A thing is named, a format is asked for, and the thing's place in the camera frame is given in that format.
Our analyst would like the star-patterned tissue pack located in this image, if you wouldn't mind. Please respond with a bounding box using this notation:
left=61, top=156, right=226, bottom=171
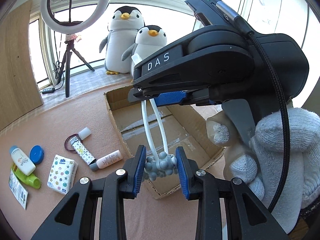
left=47, top=154, right=78, bottom=195

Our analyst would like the dark red hair tie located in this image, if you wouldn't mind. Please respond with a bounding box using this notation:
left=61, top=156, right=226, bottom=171
left=64, top=134, right=81, bottom=153

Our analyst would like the white massager with grey balls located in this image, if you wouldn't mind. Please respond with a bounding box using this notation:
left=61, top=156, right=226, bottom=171
left=141, top=99, right=177, bottom=181

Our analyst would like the green tube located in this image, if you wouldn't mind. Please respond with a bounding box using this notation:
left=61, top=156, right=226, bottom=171
left=11, top=164, right=41, bottom=189

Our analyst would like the printed plastic packet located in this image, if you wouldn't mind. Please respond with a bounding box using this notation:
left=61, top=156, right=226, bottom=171
left=9, top=170, right=28, bottom=210

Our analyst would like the translucent white cap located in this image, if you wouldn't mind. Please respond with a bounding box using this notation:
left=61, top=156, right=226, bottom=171
left=78, top=127, right=91, bottom=140

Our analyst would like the white sunscreen bottle blue cap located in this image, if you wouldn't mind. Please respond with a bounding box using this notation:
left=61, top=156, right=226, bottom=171
left=9, top=145, right=36, bottom=176

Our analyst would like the white knit gloved right hand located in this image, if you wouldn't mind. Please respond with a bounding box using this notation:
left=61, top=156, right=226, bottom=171
left=206, top=107, right=319, bottom=233

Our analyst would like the cardboard box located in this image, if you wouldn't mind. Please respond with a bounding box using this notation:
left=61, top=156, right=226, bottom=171
left=103, top=84, right=225, bottom=200

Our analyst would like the pink bottle grey cap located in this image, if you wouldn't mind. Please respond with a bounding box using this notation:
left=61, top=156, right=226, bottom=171
left=89, top=150, right=123, bottom=172

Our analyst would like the small grey penguin plush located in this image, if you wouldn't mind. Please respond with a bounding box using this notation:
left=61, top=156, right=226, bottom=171
left=121, top=25, right=167, bottom=76

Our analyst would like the patterned lighter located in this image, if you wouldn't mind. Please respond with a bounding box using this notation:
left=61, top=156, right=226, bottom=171
left=70, top=136, right=96, bottom=166

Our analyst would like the pink blanket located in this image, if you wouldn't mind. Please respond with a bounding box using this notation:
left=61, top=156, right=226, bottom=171
left=0, top=80, right=301, bottom=240

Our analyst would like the blue round lid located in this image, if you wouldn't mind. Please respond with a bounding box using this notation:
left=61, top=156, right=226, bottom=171
left=29, top=145, right=44, bottom=165

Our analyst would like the large grey penguin plush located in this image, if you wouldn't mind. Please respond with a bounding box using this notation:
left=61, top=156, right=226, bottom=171
left=99, top=5, right=145, bottom=75

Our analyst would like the black tripod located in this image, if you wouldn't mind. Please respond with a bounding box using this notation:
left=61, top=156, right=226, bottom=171
left=55, top=34, right=95, bottom=98

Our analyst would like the black inline remote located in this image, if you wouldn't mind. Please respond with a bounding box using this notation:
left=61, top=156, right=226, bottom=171
left=41, top=87, right=55, bottom=94

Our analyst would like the light wooden board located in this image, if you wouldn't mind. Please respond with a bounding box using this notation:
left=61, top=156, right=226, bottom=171
left=0, top=0, right=43, bottom=129

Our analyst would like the black braided cable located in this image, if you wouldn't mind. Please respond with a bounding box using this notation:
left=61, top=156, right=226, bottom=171
left=216, top=0, right=291, bottom=213

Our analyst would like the white ring light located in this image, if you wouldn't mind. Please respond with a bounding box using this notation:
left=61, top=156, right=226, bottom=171
left=40, top=0, right=110, bottom=34

